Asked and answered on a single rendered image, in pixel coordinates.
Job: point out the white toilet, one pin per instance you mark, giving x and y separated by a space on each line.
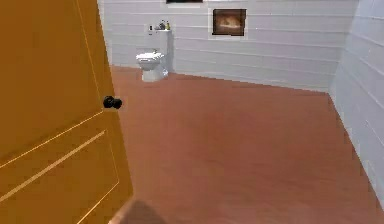
154 53

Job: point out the black door knob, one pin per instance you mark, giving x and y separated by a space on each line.
112 102

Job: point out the yellow bottle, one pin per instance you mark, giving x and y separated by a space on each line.
168 25

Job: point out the grey round bottle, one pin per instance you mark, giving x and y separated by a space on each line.
162 25

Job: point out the brown framed picture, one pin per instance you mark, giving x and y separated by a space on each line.
229 22

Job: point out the orange room door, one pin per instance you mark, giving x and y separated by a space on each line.
50 100

